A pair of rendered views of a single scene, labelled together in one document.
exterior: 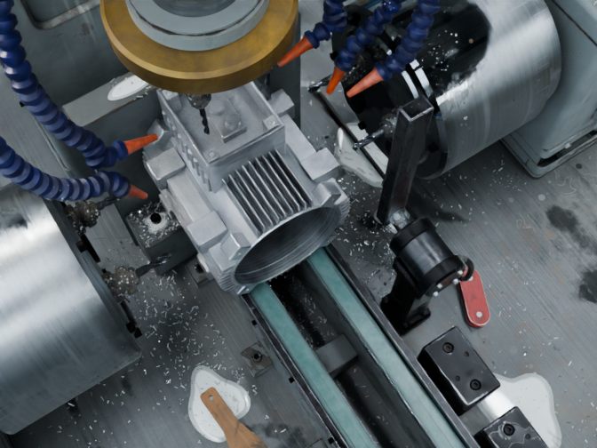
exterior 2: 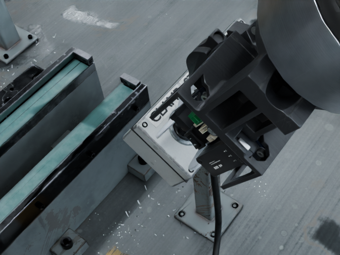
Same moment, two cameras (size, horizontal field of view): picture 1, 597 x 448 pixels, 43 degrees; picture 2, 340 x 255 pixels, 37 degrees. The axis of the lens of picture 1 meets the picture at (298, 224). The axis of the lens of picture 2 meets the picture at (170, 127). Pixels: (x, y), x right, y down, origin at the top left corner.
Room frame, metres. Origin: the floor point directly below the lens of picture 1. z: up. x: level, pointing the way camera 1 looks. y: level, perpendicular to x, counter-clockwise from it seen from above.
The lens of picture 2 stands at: (0.05, 0.31, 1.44)
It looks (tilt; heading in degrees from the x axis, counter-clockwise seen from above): 52 degrees down; 257
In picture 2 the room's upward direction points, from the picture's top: 8 degrees counter-clockwise
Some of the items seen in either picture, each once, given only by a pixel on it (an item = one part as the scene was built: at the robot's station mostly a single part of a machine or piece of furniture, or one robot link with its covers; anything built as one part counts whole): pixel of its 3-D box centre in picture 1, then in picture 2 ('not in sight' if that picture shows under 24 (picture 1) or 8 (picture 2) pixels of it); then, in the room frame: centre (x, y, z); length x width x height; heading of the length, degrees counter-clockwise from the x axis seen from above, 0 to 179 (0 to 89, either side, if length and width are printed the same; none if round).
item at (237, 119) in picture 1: (222, 124); not in sight; (0.47, 0.09, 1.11); 0.12 x 0.11 x 0.07; 32
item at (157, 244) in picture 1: (162, 234); not in sight; (0.44, 0.20, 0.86); 0.07 x 0.06 x 0.12; 123
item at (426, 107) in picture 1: (401, 170); not in sight; (0.40, -0.12, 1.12); 0.04 x 0.03 x 0.26; 33
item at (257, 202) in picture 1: (245, 185); not in sight; (0.44, 0.07, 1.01); 0.20 x 0.19 x 0.19; 32
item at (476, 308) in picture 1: (473, 298); not in sight; (0.35, -0.26, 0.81); 0.09 x 0.03 x 0.02; 8
